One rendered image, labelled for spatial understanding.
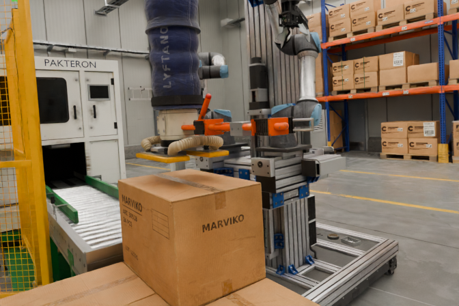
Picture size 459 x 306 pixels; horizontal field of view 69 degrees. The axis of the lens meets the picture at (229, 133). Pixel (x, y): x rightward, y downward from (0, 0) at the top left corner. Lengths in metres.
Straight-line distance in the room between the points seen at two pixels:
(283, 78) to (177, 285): 1.34
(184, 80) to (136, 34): 10.81
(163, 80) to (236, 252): 0.74
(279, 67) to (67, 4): 9.91
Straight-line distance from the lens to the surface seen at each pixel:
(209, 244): 1.29
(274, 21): 1.85
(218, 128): 1.18
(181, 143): 1.29
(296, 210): 2.24
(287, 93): 2.13
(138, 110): 11.81
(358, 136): 10.43
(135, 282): 1.60
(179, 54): 1.43
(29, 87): 2.48
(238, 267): 1.40
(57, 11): 11.40
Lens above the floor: 1.22
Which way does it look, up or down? 3 degrees down
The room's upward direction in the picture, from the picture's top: 3 degrees counter-clockwise
